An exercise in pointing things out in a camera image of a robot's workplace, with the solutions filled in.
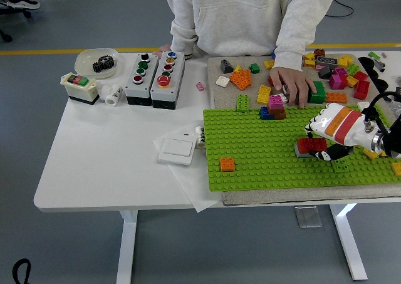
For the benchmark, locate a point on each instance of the clear plastic bag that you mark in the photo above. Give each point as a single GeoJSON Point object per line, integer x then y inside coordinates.
{"type": "Point", "coordinates": [396, 108]}

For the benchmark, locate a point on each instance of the blue brick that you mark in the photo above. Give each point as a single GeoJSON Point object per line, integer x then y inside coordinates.
{"type": "Point", "coordinates": [265, 113]}

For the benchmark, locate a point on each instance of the clear floor plate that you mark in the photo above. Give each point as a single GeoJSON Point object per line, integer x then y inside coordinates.
{"type": "Point", "coordinates": [308, 216]}

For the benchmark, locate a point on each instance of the grey emergency-stop control box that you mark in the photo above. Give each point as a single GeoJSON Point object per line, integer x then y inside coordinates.
{"type": "Point", "coordinates": [175, 77]}

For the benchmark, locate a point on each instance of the tall red brick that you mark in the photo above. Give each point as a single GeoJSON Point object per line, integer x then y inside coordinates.
{"type": "Point", "coordinates": [362, 89]}

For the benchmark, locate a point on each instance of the yellow window brick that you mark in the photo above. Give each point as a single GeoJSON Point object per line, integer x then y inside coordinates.
{"type": "Point", "coordinates": [309, 63]}

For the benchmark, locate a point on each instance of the lime green long plate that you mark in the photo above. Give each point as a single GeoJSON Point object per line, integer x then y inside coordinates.
{"type": "Point", "coordinates": [341, 165]}

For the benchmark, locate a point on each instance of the grey four-button control box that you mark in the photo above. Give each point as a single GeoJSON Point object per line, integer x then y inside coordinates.
{"type": "Point", "coordinates": [131, 91]}

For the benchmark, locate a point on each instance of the green studded baseplate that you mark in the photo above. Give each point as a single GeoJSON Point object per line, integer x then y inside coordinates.
{"type": "Point", "coordinates": [250, 139]}

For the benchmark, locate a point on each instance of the white brick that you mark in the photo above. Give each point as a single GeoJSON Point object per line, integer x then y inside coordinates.
{"type": "Point", "coordinates": [363, 105]}

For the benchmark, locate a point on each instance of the small white labelled tube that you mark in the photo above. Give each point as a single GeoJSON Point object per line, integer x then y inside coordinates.
{"type": "Point", "coordinates": [200, 138]}

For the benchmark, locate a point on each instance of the white paper sheet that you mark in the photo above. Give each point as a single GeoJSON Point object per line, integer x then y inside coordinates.
{"type": "Point", "coordinates": [194, 183]}

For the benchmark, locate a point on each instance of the person's left forearm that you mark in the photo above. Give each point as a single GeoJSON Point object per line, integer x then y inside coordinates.
{"type": "Point", "coordinates": [294, 45]}

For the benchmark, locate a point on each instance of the dark grey slope brick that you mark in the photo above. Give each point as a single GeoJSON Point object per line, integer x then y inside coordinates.
{"type": "Point", "coordinates": [226, 66]}
{"type": "Point", "coordinates": [326, 72]}

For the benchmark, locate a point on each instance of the white pipe fitting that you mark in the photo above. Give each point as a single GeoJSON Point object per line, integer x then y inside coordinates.
{"type": "Point", "coordinates": [102, 92]}

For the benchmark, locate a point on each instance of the white square tile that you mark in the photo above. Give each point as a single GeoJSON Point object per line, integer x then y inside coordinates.
{"type": "Point", "coordinates": [285, 89]}
{"type": "Point", "coordinates": [284, 98]}
{"type": "Point", "coordinates": [222, 81]}

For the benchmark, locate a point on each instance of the person's right forearm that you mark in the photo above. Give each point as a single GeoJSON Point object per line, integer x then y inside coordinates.
{"type": "Point", "coordinates": [185, 27]}

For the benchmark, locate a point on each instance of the orange wedge brick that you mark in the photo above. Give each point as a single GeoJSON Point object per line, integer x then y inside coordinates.
{"type": "Point", "coordinates": [241, 78]}

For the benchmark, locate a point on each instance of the person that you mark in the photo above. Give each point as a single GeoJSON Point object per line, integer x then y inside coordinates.
{"type": "Point", "coordinates": [235, 14]}

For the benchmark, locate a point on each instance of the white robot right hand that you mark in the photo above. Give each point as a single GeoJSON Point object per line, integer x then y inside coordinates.
{"type": "Point", "coordinates": [341, 124]}

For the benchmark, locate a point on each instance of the small pink brick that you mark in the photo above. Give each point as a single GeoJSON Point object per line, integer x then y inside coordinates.
{"type": "Point", "coordinates": [200, 86]}

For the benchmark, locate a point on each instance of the white table leg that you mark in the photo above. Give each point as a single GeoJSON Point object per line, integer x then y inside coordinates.
{"type": "Point", "coordinates": [347, 240]}
{"type": "Point", "coordinates": [127, 249]}

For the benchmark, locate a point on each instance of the black gear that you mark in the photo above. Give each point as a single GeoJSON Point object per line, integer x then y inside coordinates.
{"type": "Point", "coordinates": [107, 62]}
{"type": "Point", "coordinates": [98, 67]}

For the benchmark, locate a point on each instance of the black white sneaker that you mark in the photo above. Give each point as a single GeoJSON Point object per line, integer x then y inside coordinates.
{"type": "Point", "coordinates": [23, 4]}

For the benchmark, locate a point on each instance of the large magenta brick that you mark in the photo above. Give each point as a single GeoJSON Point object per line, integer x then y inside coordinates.
{"type": "Point", "coordinates": [336, 81]}

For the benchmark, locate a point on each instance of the small pink piece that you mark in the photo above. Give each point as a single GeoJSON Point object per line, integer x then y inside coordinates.
{"type": "Point", "coordinates": [319, 66]}

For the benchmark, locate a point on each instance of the person's left hand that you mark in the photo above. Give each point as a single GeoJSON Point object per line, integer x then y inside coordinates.
{"type": "Point", "coordinates": [294, 83]}

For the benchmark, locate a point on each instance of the white plastic bowl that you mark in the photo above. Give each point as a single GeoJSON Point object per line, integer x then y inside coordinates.
{"type": "Point", "coordinates": [84, 61]}

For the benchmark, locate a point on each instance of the person's right hand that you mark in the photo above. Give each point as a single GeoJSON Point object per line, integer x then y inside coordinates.
{"type": "Point", "coordinates": [164, 49]}

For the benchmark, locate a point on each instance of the red long brick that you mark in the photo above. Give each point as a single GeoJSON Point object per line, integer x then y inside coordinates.
{"type": "Point", "coordinates": [310, 144]}

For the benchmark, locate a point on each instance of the small green brick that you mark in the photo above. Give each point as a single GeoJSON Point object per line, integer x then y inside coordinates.
{"type": "Point", "coordinates": [254, 68]}

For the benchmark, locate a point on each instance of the large white labelled tube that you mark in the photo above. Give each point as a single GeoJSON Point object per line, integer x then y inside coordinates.
{"type": "Point", "coordinates": [113, 96]}

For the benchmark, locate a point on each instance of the brown brick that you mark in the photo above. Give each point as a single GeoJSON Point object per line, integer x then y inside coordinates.
{"type": "Point", "coordinates": [319, 52]}
{"type": "Point", "coordinates": [279, 114]}

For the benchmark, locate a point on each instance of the dark grey long brick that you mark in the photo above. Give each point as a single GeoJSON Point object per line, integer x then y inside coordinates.
{"type": "Point", "coordinates": [327, 60]}

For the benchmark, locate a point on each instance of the grey-brown mat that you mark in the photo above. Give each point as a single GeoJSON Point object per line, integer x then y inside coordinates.
{"type": "Point", "coordinates": [228, 96]}

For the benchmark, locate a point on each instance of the orange long brick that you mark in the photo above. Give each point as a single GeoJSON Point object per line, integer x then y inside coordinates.
{"type": "Point", "coordinates": [336, 98]}

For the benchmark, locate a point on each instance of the large dark green brick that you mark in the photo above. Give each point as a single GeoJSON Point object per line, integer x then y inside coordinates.
{"type": "Point", "coordinates": [319, 96]}

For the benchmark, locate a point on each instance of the yellow long brick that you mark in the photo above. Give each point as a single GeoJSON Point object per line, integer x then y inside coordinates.
{"type": "Point", "coordinates": [263, 95]}

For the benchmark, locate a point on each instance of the yellow square brick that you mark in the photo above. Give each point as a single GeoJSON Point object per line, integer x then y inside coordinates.
{"type": "Point", "coordinates": [372, 155]}
{"type": "Point", "coordinates": [269, 64]}

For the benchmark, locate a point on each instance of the orange square brick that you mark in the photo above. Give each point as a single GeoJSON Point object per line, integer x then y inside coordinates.
{"type": "Point", "coordinates": [227, 165]}

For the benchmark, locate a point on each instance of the white wall switch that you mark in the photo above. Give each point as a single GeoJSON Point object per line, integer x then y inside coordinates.
{"type": "Point", "coordinates": [175, 148]}

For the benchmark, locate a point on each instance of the grey metal part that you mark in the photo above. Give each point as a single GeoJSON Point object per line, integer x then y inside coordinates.
{"type": "Point", "coordinates": [379, 65]}

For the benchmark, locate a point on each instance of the beige red-green switch box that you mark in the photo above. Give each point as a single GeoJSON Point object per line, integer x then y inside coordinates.
{"type": "Point", "coordinates": [80, 91]}

